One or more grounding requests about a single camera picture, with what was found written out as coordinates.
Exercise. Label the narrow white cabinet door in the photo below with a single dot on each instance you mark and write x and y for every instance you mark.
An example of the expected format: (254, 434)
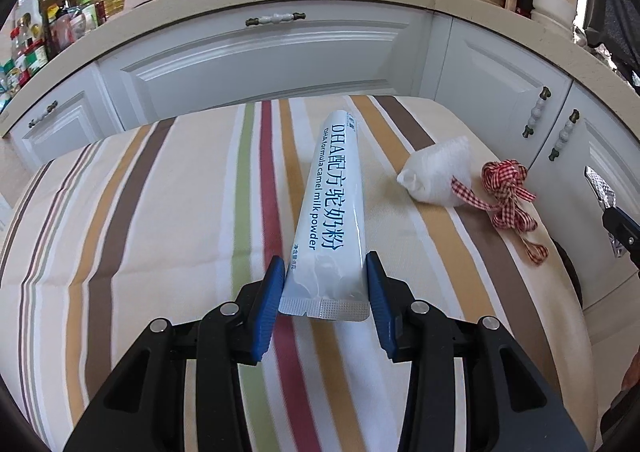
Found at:
(65, 127)

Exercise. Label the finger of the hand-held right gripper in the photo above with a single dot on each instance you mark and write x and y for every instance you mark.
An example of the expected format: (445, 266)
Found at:
(625, 232)

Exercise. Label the group of condiment bottles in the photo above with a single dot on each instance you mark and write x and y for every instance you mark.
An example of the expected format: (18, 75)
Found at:
(60, 27)

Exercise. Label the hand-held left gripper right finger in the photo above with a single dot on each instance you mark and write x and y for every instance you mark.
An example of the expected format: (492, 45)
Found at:
(382, 312)

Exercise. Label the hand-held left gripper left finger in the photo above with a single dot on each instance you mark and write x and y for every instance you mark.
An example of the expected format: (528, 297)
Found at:
(265, 312)

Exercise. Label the white crumpled bag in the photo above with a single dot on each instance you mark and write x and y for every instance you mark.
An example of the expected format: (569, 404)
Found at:
(440, 172)

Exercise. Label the white rice cooker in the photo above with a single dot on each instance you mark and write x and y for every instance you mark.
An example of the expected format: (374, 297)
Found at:
(550, 5)

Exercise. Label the silver foil wrapper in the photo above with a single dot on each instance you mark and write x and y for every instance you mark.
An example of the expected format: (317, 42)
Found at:
(599, 187)

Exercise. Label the tall white cabinet door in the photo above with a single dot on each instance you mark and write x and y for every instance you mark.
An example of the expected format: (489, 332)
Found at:
(605, 142)
(490, 77)

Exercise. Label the red checkered ribbon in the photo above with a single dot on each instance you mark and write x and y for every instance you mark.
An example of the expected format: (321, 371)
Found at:
(505, 192)

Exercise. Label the striped tablecloth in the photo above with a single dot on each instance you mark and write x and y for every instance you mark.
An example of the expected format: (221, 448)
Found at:
(150, 232)

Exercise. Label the wide white cabinet door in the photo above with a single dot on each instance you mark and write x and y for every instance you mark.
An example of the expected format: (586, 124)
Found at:
(260, 62)

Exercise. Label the long white sachet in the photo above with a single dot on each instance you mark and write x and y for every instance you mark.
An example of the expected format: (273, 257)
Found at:
(332, 212)

